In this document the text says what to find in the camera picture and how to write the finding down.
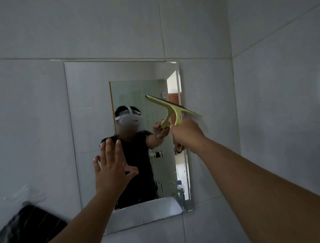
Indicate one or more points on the person's left hand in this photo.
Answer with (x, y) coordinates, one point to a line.
(111, 172)

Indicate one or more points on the person's right forearm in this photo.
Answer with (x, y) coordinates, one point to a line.
(262, 195)

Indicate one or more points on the black checked cloth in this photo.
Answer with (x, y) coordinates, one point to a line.
(35, 225)

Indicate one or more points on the yellow squeegee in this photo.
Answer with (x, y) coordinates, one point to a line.
(172, 107)

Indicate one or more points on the clear adhesive wall hook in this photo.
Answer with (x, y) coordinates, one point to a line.
(32, 194)

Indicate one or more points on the frameless wall mirror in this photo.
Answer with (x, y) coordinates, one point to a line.
(87, 100)

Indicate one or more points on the person's left forearm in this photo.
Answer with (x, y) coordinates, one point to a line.
(92, 220)

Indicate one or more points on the person's right hand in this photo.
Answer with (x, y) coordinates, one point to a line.
(188, 136)

